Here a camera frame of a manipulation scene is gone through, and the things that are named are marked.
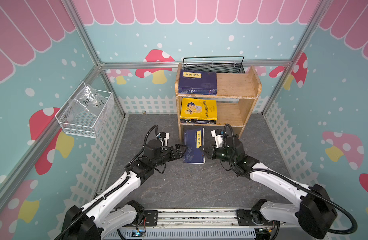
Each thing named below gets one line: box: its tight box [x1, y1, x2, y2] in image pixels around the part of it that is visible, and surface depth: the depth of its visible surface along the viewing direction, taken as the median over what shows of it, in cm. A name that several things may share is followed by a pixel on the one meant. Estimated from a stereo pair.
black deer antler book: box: [180, 119, 217, 124], surface depth 86 cm
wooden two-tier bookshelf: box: [175, 63, 263, 144], surface depth 78 cm
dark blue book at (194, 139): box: [183, 127, 206, 165], surface depth 80 cm
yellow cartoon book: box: [180, 97, 218, 121], surface depth 87 cm
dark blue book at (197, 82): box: [178, 69, 217, 96], surface depth 72 cm
